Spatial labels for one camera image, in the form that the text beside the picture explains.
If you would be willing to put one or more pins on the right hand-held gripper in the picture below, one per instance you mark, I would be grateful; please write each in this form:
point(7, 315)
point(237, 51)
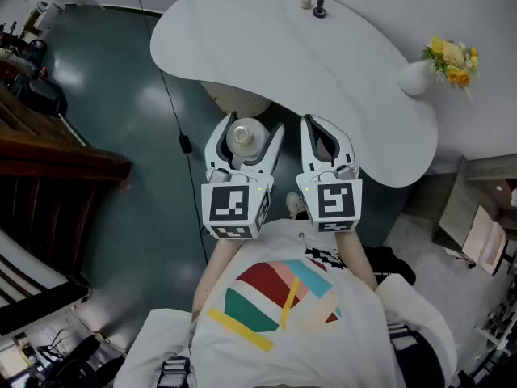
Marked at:
point(335, 200)

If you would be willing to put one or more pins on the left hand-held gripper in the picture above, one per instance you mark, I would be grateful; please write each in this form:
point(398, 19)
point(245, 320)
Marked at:
point(234, 200)

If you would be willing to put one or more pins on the clear plastic bottle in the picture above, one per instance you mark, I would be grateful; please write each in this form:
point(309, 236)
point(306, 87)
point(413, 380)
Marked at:
point(246, 136)

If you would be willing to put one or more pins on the person's right forearm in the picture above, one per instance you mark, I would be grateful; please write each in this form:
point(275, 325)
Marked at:
point(357, 257)

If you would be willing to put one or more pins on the person's left forearm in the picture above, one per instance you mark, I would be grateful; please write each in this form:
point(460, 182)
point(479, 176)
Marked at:
point(218, 265)

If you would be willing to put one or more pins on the white curved table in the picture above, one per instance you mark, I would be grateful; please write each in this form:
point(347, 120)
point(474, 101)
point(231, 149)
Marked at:
point(262, 35)

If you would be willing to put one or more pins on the white ribbed table base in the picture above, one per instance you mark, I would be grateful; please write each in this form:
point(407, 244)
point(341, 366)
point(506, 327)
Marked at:
point(238, 99)

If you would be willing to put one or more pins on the black power adapter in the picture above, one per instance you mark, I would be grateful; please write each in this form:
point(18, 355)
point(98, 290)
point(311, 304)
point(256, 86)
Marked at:
point(185, 143)

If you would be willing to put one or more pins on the person's white shoe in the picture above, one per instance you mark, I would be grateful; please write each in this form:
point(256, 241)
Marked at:
point(294, 202)

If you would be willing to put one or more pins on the white round vase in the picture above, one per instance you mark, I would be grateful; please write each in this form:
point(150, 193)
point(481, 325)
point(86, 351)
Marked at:
point(414, 77)

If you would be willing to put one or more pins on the grey wooden cabinet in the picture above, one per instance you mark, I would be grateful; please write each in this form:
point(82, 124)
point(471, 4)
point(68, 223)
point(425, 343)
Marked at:
point(452, 200)

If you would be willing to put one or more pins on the black lipstick tube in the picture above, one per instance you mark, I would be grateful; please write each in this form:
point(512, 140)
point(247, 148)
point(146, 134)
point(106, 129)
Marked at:
point(320, 8)

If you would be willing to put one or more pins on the yellow flower bouquet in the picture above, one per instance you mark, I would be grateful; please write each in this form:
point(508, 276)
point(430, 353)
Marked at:
point(452, 61)

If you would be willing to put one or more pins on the open white box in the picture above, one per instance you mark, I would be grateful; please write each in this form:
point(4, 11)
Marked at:
point(482, 241)

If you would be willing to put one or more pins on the white T-shirt with coloured print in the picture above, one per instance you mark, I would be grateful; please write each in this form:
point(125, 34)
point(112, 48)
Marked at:
point(323, 338)

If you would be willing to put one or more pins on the dark wooden furniture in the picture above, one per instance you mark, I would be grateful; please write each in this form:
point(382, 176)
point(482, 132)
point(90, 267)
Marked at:
point(48, 168)

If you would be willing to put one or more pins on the cluttered shelf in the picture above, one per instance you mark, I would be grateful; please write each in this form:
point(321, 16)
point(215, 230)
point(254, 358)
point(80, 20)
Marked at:
point(20, 39)

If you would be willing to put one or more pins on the white striped bedding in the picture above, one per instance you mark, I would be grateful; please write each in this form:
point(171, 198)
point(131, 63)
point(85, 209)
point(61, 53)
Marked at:
point(24, 273)

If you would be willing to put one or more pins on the metal rack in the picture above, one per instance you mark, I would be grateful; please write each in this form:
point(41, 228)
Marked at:
point(494, 338)

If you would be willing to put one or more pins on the black office chair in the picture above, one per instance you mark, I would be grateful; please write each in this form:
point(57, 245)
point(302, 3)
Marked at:
point(76, 366)

